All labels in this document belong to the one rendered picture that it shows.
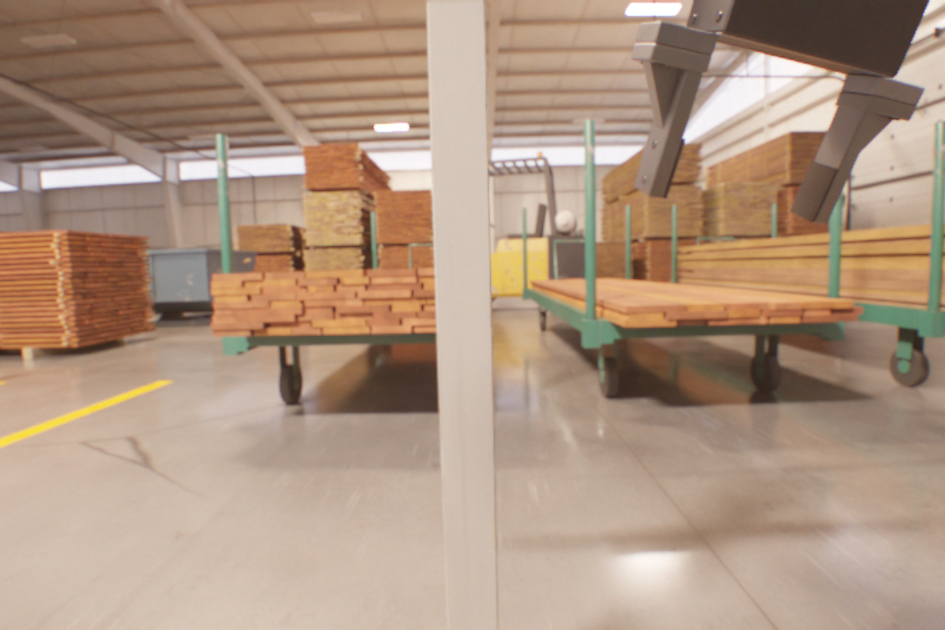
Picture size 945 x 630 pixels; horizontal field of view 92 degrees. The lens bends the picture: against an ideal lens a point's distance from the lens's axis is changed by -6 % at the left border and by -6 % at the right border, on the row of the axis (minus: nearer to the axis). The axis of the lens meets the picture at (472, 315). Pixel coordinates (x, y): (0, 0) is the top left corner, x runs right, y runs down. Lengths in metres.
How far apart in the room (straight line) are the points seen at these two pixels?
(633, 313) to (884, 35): 1.62
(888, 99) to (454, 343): 0.41
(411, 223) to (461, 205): 9.07
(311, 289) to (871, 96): 1.79
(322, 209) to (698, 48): 9.79
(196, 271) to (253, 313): 5.04
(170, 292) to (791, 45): 7.15
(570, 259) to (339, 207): 4.85
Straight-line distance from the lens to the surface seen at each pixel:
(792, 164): 11.34
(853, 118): 0.43
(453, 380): 0.54
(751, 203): 10.83
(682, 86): 0.35
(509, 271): 6.96
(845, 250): 3.53
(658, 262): 10.09
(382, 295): 1.88
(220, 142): 2.45
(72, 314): 5.24
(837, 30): 0.39
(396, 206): 9.65
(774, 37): 0.37
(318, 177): 10.02
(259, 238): 10.43
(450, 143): 0.54
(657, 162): 0.35
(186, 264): 7.15
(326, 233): 9.99
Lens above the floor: 0.66
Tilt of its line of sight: 6 degrees down
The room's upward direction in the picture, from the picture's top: 1 degrees counter-clockwise
